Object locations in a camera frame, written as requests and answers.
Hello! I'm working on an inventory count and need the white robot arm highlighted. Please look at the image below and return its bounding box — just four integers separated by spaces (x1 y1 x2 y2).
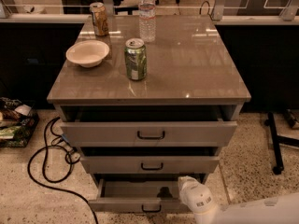
178 176 299 224

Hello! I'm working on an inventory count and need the clear plastic water bottle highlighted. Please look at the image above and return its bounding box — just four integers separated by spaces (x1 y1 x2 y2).
138 0 156 42

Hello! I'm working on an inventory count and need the green soda can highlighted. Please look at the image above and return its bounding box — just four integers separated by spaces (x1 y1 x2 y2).
124 38 147 81

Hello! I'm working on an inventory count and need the white bowl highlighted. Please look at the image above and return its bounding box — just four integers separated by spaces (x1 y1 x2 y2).
66 40 110 68

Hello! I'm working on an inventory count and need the black floor cable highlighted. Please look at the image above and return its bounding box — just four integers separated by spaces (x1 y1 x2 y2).
26 116 100 224

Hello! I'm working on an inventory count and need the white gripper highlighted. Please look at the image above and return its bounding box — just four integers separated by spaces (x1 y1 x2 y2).
178 175 217 214

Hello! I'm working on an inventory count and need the grey drawer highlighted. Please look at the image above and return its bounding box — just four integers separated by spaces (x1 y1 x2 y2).
61 121 236 147
89 179 190 213
80 156 219 174

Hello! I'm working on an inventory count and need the black stand base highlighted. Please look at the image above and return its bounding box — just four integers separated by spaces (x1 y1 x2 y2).
264 112 299 175

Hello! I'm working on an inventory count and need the grey drawer cabinet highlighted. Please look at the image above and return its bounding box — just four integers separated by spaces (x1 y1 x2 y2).
46 14 251 185

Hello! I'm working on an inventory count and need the gold soda can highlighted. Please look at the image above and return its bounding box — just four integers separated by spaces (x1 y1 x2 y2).
90 2 108 36

